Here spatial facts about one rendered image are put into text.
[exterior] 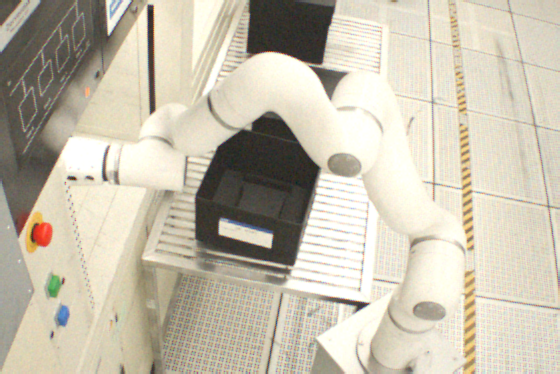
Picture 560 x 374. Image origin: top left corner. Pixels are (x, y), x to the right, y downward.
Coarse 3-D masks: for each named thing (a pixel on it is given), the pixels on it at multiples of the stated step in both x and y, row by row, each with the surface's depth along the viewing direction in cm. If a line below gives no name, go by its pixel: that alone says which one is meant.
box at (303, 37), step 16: (256, 0) 216; (272, 0) 215; (288, 0) 215; (304, 0) 215; (320, 0) 216; (256, 16) 222; (272, 16) 220; (288, 16) 219; (304, 16) 219; (320, 16) 218; (256, 32) 226; (272, 32) 226; (288, 32) 225; (304, 32) 224; (320, 32) 223; (256, 48) 231; (272, 48) 231; (288, 48) 230; (304, 48) 229; (320, 48) 228; (320, 64) 233
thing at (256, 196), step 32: (224, 160) 189; (256, 160) 188; (288, 160) 185; (224, 192) 188; (256, 192) 189; (288, 192) 190; (224, 224) 168; (256, 224) 165; (288, 224) 162; (256, 256) 174; (288, 256) 171
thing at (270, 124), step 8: (320, 72) 214; (328, 72) 214; (336, 72) 215; (344, 72) 215; (320, 80) 211; (328, 80) 211; (336, 80) 212; (328, 88) 208; (328, 96) 206; (272, 112) 198; (256, 120) 198; (264, 120) 197; (272, 120) 197; (280, 120) 197; (256, 128) 200; (264, 128) 200; (272, 128) 199; (280, 128) 199; (288, 128) 198; (272, 136) 202; (280, 136) 201; (288, 136) 201
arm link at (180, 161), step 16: (144, 144) 132; (160, 144) 133; (128, 160) 130; (144, 160) 130; (160, 160) 130; (176, 160) 130; (128, 176) 130; (144, 176) 130; (160, 176) 130; (176, 176) 130
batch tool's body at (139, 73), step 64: (0, 0) 72; (192, 0) 158; (0, 64) 76; (128, 64) 163; (0, 128) 80; (64, 128) 104; (128, 128) 180; (64, 192) 110; (128, 192) 171; (64, 256) 117; (128, 256) 165; (128, 320) 176
